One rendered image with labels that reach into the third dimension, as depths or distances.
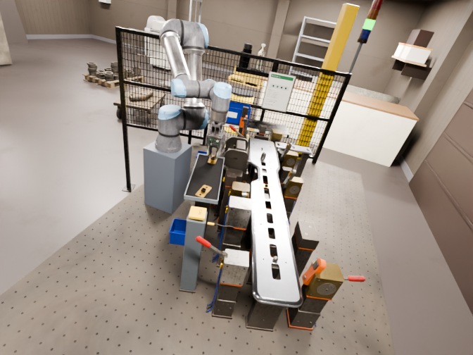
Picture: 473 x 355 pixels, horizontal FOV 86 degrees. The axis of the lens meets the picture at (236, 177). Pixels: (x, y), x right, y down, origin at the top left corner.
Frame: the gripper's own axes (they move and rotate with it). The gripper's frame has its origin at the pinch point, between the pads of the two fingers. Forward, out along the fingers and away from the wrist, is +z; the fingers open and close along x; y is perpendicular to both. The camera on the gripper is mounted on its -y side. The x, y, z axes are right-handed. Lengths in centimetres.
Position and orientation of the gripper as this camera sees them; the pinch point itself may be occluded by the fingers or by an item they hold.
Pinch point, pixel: (213, 156)
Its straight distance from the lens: 125.8
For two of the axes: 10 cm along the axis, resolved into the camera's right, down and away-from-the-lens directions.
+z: -1.8, 8.2, 5.4
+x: 9.7, 2.3, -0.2
